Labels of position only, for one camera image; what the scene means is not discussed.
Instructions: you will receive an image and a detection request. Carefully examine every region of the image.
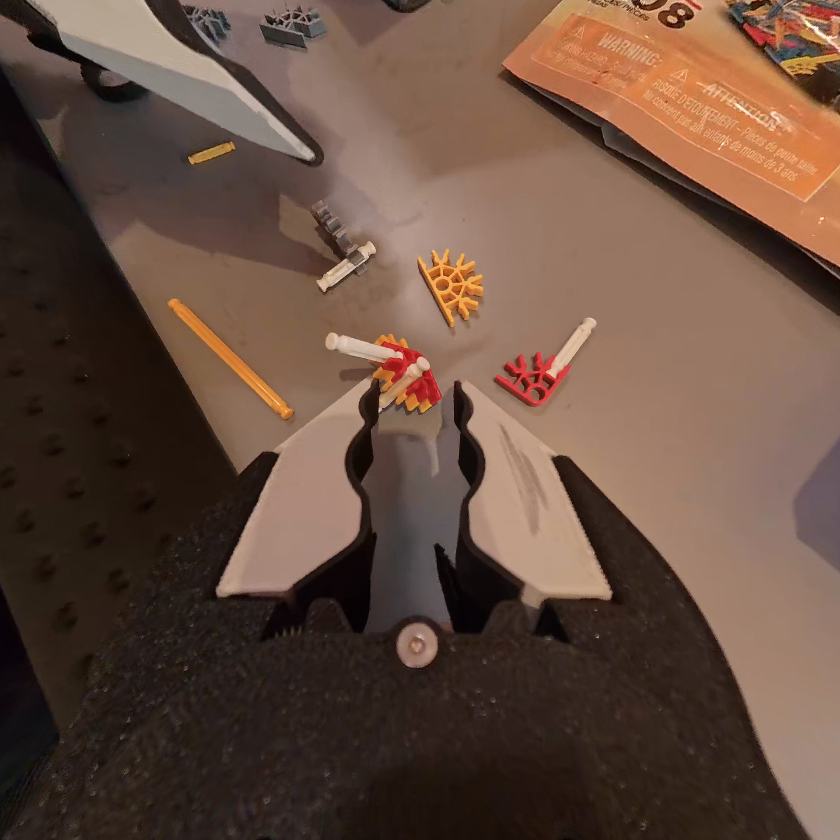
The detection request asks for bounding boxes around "long yellow rod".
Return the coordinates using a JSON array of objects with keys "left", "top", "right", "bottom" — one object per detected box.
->
[{"left": 167, "top": 298, "right": 295, "bottom": 421}]

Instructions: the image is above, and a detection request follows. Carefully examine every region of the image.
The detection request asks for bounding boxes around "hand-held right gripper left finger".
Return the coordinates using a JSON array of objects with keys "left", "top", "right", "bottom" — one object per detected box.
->
[{"left": 215, "top": 379, "right": 383, "bottom": 599}]

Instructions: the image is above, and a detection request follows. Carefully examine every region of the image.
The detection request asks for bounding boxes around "yellow fan connector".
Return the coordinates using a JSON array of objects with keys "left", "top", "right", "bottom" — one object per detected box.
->
[
  {"left": 417, "top": 249, "right": 484, "bottom": 329},
  {"left": 373, "top": 333, "right": 442, "bottom": 414}
]

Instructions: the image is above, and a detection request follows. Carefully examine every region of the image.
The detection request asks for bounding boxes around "black perforated panel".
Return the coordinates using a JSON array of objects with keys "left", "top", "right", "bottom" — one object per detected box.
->
[{"left": 0, "top": 66, "right": 237, "bottom": 756}]

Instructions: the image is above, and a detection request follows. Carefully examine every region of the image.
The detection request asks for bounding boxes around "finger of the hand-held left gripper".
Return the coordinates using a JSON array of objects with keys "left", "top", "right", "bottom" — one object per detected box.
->
[{"left": 29, "top": 0, "right": 326, "bottom": 166}]

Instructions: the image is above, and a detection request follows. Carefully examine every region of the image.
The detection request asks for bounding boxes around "orange toy set bag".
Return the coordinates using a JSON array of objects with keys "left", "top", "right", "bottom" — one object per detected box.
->
[{"left": 502, "top": 0, "right": 840, "bottom": 266}]

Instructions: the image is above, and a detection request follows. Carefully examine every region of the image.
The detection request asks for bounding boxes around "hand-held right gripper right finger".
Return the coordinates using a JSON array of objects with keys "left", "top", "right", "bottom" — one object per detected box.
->
[{"left": 453, "top": 379, "right": 614, "bottom": 605}]

